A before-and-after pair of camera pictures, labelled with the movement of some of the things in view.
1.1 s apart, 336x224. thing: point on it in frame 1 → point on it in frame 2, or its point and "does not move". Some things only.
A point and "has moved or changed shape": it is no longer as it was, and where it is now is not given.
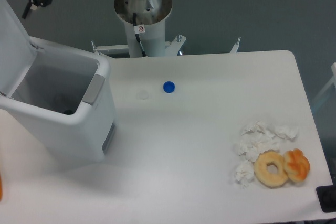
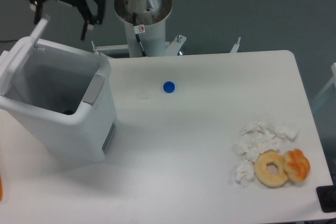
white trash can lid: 17,51 has moved or changed shape
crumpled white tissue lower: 244,172 does not move
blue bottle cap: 168,87 does not move
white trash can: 64,97 does not move
